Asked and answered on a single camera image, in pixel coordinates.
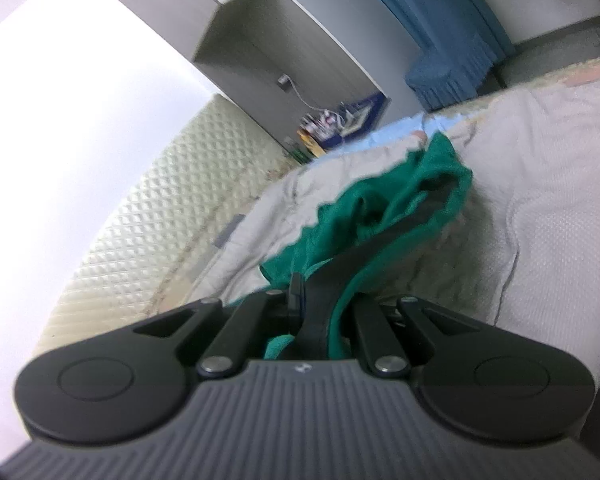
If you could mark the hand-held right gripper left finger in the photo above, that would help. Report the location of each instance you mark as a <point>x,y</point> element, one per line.
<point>295,300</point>

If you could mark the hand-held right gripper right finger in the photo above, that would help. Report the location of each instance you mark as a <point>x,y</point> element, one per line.
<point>375,330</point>

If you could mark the green hoodie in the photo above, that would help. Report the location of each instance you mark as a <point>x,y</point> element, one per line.
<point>380,220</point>

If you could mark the cream quilted headboard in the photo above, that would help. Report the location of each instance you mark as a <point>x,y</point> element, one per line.
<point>155,220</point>

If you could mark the light blue bed sheet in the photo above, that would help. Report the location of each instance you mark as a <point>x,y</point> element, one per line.
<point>390,132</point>

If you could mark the blue bedside table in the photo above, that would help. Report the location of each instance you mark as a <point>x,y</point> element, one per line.
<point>367,107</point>

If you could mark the grey wardrobe cabinet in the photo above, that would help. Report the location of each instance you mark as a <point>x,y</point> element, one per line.
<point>280,35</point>

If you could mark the blue covered chair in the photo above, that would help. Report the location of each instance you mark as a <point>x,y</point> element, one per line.
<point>445,60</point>

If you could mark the white wall charger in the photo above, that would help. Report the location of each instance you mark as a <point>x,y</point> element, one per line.
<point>283,81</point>

